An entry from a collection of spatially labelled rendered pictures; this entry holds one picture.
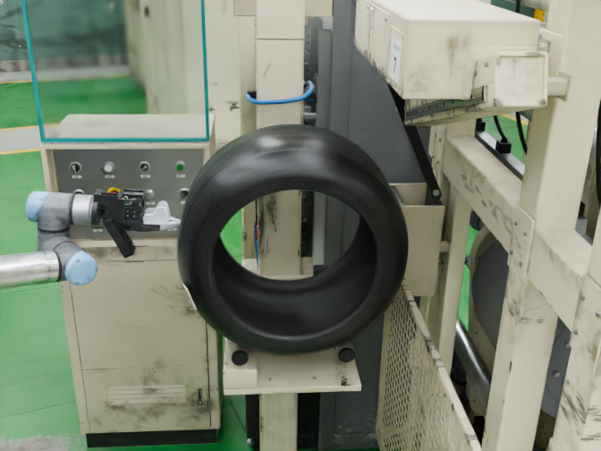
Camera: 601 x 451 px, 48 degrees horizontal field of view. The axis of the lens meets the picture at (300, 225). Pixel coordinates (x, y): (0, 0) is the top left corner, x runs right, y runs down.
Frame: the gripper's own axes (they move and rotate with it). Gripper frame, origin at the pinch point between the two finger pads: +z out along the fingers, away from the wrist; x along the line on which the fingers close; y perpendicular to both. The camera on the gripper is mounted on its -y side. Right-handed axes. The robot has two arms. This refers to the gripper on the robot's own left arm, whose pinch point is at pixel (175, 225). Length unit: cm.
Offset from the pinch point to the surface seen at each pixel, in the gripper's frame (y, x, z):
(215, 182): 15.3, -8.0, 9.1
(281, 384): -41, -8, 30
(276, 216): -7.7, 27.8, 27.3
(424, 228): -5, 21, 70
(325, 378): -40, -6, 42
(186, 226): 3.6, -8.4, 3.1
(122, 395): -101, 60, -22
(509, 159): 15, 33, 95
